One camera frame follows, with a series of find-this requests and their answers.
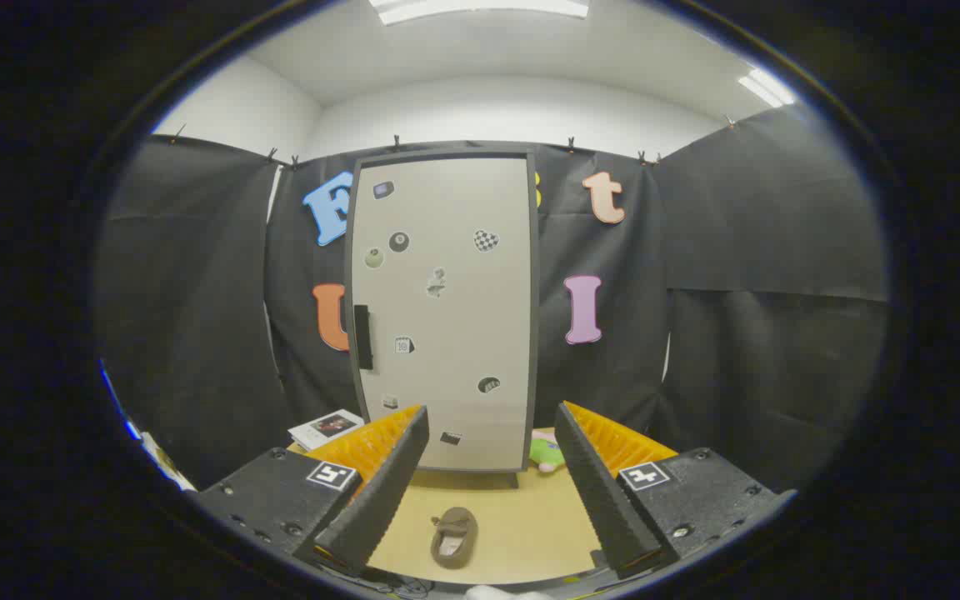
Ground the tangle of black cables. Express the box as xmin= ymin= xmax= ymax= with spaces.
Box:
xmin=359 ymin=567 xmax=435 ymax=599

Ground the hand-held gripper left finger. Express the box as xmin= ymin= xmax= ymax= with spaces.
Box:
xmin=195 ymin=404 xmax=431 ymax=578

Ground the green plush toy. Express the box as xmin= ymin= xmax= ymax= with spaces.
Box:
xmin=528 ymin=429 xmax=568 ymax=474

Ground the white device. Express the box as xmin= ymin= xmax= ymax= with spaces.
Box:
xmin=140 ymin=432 xmax=198 ymax=493

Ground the black backdrop cloth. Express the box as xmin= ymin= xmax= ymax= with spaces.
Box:
xmin=97 ymin=104 xmax=889 ymax=493

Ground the black door handle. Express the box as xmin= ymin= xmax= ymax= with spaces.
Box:
xmin=353 ymin=305 xmax=374 ymax=371

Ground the long ceiling light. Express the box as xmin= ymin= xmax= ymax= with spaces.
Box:
xmin=369 ymin=0 xmax=591 ymax=26

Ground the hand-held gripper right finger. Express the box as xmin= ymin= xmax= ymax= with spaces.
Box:
xmin=553 ymin=400 xmax=799 ymax=580

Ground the white book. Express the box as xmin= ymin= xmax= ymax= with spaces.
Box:
xmin=288 ymin=408 xmax=364 ymax=452

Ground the grey shoe cabinet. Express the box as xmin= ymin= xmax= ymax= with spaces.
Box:
xmin=345 ymin=146 xmax=541 ymax=489

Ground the brown fuzzy shoe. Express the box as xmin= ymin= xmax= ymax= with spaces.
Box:
xmin=430 ymin=507 xmax=479 ymax=570

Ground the white shoe cabinet door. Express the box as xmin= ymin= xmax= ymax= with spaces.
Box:
xmin=350 ymin=157 xmax=531 ymax=473

